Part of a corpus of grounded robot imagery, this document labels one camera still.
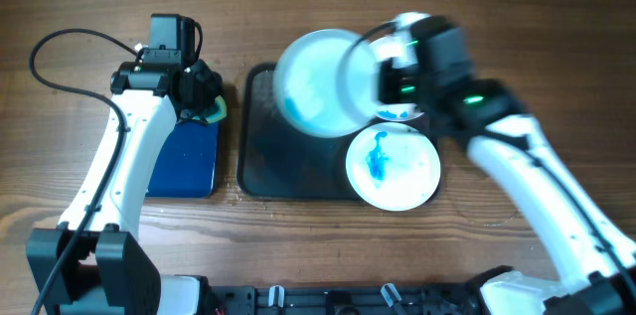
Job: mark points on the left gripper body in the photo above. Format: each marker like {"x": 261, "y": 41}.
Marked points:
{"x": 207, "y": 86}

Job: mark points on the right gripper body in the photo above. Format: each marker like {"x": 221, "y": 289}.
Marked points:
{"x": 394, "y": 88}

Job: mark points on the green and yellow sponge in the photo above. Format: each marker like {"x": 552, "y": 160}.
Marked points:
{"x": 217, "y": 112}

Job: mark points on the white plate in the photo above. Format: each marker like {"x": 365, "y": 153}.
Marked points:
{"x": 393, "y": 167}
{"x": 325, "y": 84}
{"x": 397, "y": 113}

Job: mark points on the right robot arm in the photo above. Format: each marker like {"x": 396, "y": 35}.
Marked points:
{"x": 595, "y": 261}

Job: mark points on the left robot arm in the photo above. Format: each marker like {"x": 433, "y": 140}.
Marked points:
{"x": 161, "y": 140}

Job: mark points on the small black water tray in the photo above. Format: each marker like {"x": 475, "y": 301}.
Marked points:
{"x": 186, "y": 165}

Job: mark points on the dark brown serving tray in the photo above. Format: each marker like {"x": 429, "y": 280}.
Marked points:
{"x": 276, "y": 161}

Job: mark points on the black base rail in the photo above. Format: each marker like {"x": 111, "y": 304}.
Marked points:
{"x": 388, "y": 299}

